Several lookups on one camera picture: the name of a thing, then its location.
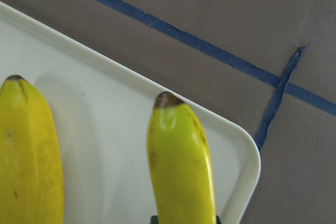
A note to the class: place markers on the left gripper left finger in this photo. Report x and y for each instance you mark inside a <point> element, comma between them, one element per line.
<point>154,219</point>

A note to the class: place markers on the yellow banana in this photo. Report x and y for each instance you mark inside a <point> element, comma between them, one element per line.
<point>180,163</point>
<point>32,182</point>

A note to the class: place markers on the white rectangular bear tray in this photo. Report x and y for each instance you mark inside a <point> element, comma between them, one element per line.
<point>101,111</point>

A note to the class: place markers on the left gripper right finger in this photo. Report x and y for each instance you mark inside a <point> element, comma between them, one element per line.
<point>218,220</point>

